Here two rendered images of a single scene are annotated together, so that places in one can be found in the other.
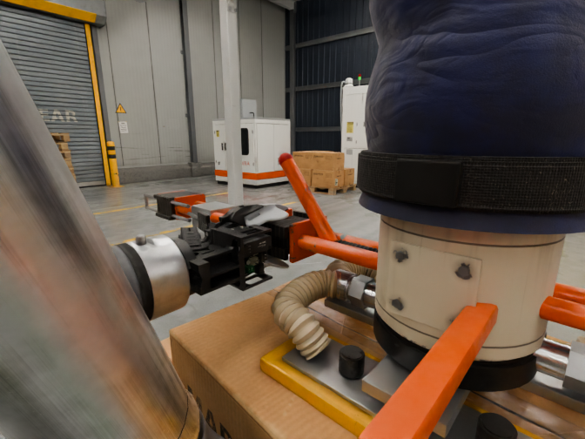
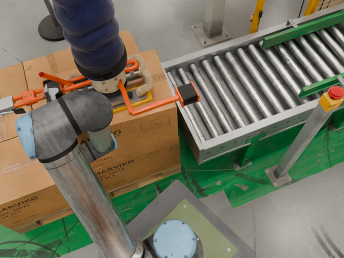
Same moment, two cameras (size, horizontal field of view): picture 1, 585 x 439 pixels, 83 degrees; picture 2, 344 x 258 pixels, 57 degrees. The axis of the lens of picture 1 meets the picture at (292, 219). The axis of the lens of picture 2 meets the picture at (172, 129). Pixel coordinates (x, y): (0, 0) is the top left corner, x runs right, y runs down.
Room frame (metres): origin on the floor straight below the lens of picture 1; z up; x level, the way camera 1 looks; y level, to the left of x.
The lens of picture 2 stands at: (-0.39, 0.52, 2.21)
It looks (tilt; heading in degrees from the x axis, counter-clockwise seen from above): 60 degrees down; 300
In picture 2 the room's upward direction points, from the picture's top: 4 degrees counter-clockwise
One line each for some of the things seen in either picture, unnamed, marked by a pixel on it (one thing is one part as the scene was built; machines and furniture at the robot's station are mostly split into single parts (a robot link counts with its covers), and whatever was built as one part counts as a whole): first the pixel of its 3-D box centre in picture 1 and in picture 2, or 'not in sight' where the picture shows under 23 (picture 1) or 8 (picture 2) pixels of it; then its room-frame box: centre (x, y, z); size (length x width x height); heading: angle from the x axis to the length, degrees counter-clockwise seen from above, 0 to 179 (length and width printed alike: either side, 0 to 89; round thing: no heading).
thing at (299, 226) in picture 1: (291, 233); (54, 89); (0.51, 0.00, 1.07); 0.10 x 0.08 x 0.06; 137
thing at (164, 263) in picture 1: (156, 273); not in sight; (0.35, 0.16, 1.07); 0.09 x 0.05 x 0.10; 48
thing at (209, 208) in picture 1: (213, 216); (6, 105); (0.65, 0.16, 1.07); 0.07 x 0.07 x 0.04; 47
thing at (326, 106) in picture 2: not in sight; (299, 145); (-0.65, -0.54, 0.50); 0.07 x 0.07 x 1.00; 48
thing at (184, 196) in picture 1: (182, 204); not in sight; (0.75, 0.26, 1.07); 0.08 x 0.07 x 0.05; 47
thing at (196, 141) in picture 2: not in sight; (178, 105); (0.11, -0.45, 0.58); 0.70 x 0.03 x 0.06; 138
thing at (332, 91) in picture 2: not in sight; (335, 93); (-0.65, -0.54, 1.02); 0.07 x 0.07 x 0.04
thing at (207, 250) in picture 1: (219, 257); not in sight; (0.40, 0.09, 1.07); 0.12 x 0.09 x 0.08; 138
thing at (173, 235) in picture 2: not in sight; (173, 245); (-0.27, 0.36, 1.00); 0.17 x 0.15 x 0.18; 59
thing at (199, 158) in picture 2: not in sight; (178, 113); (0.11, -0.45, 0.47); 0.70 x 0.03 x 0.15; 138
